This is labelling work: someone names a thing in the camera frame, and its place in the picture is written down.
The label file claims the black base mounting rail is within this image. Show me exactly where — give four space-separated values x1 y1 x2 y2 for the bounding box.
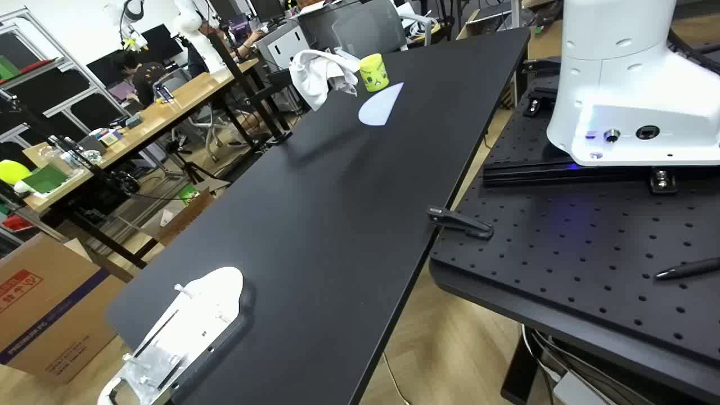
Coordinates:
481 154 720 188

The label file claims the grey cabinet with slots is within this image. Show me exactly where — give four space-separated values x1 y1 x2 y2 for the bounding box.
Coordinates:
257 23 311 74

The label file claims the grey office chair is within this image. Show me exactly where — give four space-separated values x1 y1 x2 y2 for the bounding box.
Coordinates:
297 0 407 61

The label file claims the green tray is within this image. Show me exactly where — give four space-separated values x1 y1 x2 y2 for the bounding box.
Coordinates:
21 162 74 197

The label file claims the yellow-green mug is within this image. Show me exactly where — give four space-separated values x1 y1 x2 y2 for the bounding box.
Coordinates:
359 51 392 95

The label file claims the black clamp lever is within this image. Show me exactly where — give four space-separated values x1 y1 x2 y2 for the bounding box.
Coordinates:
427 205 497 242

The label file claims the black bracket with silver bolt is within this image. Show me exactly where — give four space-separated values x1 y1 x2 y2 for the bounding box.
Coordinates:
647 166 682 197

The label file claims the long wooden desk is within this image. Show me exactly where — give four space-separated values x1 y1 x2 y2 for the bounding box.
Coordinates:
21 55 262 217

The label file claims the white cloth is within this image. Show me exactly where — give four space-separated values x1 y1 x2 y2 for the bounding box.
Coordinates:
288 47 362 112
355 80 407 127

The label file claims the brown cardboard box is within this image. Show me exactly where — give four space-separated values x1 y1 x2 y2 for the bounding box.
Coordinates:
0 234 129 386

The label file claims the black perforated mounting board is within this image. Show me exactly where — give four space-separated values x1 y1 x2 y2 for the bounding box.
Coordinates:
427 70 720 402

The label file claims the black pen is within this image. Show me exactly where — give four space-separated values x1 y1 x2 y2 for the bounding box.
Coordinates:
652 253 720 284

